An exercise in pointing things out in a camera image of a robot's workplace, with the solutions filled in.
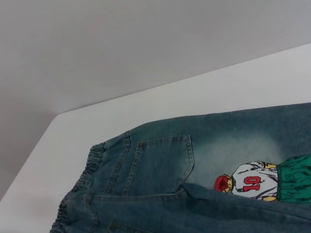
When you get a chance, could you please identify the blue denim shorts with cartoon print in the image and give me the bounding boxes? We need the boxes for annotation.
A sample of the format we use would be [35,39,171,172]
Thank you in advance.
[49,102,311,233]

